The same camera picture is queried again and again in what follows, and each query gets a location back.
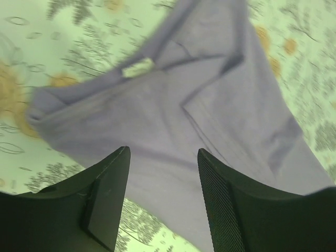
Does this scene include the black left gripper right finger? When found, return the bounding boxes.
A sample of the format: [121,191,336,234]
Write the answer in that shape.
[197,149,335,252]

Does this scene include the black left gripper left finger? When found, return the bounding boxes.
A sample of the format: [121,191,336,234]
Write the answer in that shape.
[1,146,131,252]

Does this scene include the purple t shirt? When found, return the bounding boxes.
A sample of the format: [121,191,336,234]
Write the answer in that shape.
[27,1,333,251]

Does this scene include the floral patterned table mat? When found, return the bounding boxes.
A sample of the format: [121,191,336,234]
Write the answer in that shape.
[0,0,336,252]

